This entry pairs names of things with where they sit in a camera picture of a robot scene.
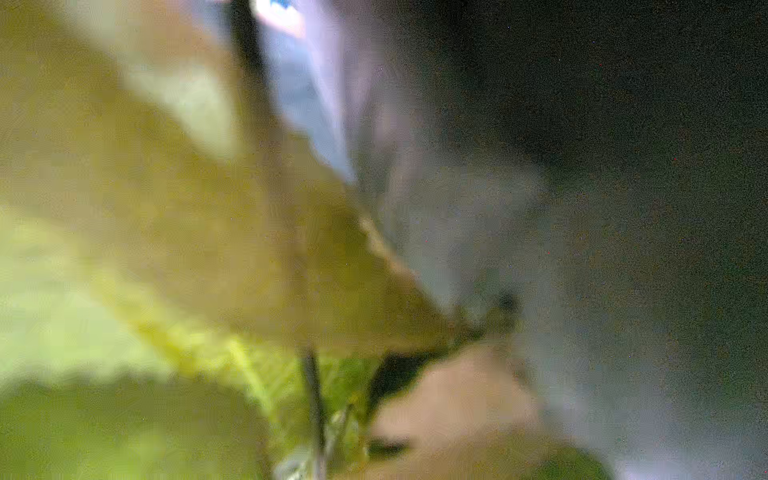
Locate teal hydrangea stem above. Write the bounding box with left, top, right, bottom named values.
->
left=0, top=0, right=768, bottom=480

